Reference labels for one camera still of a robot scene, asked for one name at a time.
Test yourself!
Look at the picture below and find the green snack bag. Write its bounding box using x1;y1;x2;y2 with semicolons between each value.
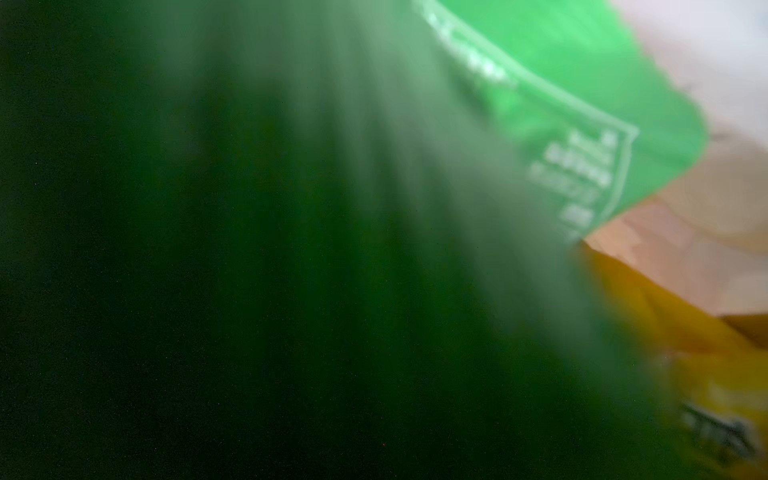
1;1;694;479

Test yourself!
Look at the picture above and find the white cartoon paper gift bag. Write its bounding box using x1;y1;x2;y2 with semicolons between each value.
588;1;767;315

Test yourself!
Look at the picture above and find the yellow snack packet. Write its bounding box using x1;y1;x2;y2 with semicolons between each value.
579;243;767;479

